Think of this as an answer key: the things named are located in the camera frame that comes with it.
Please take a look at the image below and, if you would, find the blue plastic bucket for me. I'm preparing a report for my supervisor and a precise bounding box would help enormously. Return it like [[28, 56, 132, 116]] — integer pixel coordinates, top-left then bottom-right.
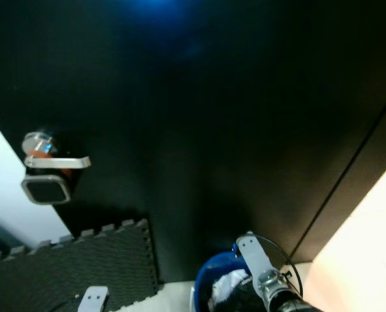
[[192, 252, 252, 312]]

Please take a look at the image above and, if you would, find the silver round lock knob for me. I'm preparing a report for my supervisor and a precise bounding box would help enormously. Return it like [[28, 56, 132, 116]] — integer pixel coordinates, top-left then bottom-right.
[[22, 131, 57, 159]]

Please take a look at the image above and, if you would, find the black foam puzzle mat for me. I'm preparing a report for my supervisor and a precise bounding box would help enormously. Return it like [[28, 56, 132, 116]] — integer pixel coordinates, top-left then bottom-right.
[[0, 218, 160, 312]]

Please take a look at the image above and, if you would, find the black door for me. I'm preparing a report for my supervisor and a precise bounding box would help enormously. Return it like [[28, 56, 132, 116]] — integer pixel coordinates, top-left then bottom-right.
[[0, 0, 386, 287]]

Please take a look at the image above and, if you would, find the crumpled white black rubbish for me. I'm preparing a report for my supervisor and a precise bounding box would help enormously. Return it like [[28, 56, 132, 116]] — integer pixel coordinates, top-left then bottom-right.
[[208, 270, 262, 312]]

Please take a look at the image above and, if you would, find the silver door lever handle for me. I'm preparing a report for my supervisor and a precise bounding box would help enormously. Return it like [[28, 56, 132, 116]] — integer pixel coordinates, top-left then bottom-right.
[[24, 155, 92, 171]]

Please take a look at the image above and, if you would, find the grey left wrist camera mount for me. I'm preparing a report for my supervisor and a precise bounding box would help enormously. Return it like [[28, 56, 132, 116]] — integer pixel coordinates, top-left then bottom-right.
[[77, 286, 109, 312]]

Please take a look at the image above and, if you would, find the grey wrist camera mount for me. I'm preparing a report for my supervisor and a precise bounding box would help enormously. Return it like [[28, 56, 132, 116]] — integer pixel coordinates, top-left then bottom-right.
[[77, 286, 109, 312], [235, 233, 285, 296]]

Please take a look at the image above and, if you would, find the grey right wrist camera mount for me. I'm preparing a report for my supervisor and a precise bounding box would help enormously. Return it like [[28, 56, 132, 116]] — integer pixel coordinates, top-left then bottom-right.
[[235, 233, 285, 296]]

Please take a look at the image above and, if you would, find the black entrance door frame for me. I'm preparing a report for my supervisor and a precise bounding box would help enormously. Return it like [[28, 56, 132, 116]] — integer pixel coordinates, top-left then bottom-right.
[[290, 84, 386, 264]]

